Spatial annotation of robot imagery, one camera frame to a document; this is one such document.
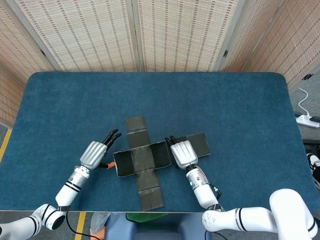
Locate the dark cardboard box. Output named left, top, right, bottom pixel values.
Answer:
left=112, top=114, right=211, bottom=211

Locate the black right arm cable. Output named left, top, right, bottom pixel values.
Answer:
left=208, top=182, right=225, bottom=210

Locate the white power strip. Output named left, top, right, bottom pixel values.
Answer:
left=295, top=113, right=320, bottom=128

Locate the black equipment case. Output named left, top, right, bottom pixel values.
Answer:
left=302, top=139, right=320, bottom=151

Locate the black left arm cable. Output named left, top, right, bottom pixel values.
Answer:
left=65, top=211, right=101, bottom=240

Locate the blue robot body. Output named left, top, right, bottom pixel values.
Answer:
left=104, top=212, right=208, bottom=240

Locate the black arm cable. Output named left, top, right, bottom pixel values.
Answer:
left=208, top=182, right=225, bottom=210
left=65, top=211, right=101, bottom=240

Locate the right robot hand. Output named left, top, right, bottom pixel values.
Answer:
left=163, top=135, right=200, bottom=170

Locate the white power cable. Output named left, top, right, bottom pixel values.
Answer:
left=298, top=87, right=312, bottom=119

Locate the grey cloth bundle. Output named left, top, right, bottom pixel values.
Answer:
left=89, top=212, right=111, bottom=233

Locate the black and white shoe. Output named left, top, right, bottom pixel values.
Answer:
left=306, top=152, right=320, bottom=190

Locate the woven bamboo screen panel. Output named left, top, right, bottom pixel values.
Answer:
left=217, top=0, right=288, bottom=73
left=9, top=0, right=141, bottom=73
left=0, top=0, right=58, bottom=128
left=244, top=0, right=320, bottom=87
left=132, top=0, right=241, bottom=73

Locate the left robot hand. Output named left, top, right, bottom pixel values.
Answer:
left=79, top=128, right=123, bottom=171

